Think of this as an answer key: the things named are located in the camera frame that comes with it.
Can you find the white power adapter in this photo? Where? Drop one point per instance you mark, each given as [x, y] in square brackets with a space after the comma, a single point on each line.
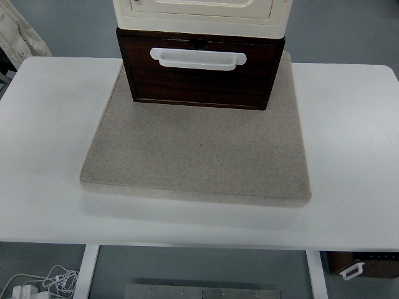
[24, 292]

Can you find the white drawer handle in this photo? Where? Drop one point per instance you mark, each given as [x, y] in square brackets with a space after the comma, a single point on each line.
[197, 59]

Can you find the white table leg right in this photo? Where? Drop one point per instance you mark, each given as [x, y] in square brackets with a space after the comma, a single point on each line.
[316, 274]

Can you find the white table leg left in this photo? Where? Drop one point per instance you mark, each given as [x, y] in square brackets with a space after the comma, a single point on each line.
[86, 272]

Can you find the white handle on box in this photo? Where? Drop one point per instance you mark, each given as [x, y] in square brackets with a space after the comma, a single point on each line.
[352, 271]

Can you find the dark wooden drawer housing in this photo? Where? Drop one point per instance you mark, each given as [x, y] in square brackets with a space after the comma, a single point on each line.
[120, 40]

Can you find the cream upper cabinet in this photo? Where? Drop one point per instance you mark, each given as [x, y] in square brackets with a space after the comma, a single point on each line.
[259, 19]

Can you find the brown box under table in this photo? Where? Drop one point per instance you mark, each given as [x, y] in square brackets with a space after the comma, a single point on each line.
[377, 264]

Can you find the white table leg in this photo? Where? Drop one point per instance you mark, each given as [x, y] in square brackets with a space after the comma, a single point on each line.
[86, 272]
[316, 274]

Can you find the beige foam mat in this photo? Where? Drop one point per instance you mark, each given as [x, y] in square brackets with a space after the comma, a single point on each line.
[202, 154]

